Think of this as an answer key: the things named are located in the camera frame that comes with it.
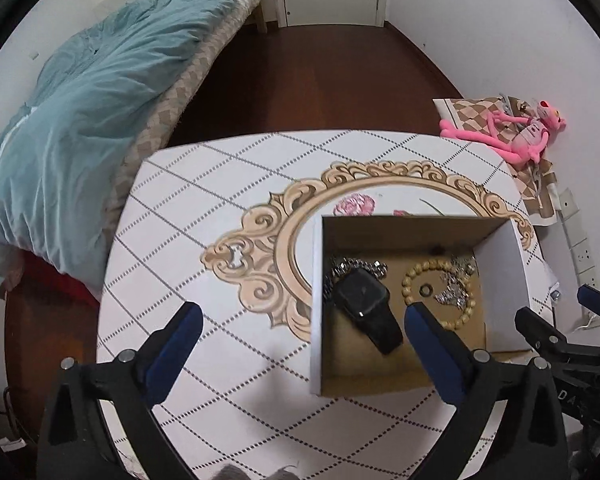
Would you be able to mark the silver sparkly pendant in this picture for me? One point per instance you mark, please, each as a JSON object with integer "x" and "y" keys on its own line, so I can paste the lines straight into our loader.
{"x": 450, "y": 296}

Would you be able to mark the dark red bed base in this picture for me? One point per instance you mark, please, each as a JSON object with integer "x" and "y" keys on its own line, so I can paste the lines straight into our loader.
{"x": 65, "y": 285}

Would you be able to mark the teal quilted blanket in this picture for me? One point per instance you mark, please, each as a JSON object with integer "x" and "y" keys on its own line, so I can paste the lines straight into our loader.
{"x": 80, "y": 135}

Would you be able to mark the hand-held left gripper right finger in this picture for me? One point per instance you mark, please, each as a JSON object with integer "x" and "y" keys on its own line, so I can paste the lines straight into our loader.
{"x": 432, "y": 355}

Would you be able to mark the brown checkered folded cloth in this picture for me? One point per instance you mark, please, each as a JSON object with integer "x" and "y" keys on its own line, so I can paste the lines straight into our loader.
{"x": 467, "y": 112}

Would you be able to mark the pink plush toy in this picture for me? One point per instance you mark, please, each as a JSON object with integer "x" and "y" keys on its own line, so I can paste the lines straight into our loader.
{"x": 525, "y": 140}

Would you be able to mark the black smartwatch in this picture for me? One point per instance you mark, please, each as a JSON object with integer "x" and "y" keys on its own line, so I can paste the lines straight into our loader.
{"x": 360, "y": 292}

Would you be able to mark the checkered bed mattress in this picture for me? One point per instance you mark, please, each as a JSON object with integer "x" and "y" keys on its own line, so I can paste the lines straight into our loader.
{"x": 172, "y": 102}

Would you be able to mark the white wall socket strip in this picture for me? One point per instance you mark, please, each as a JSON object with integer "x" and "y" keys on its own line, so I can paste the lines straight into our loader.
{"x": 582, "y": 255}

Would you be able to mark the cardboard box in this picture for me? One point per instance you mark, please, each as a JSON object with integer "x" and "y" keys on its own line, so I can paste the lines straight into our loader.
{"x": 500, "y": 300}

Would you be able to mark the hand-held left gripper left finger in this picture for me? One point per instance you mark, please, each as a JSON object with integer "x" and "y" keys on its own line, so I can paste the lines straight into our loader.
{"x": 175, "y": 355}

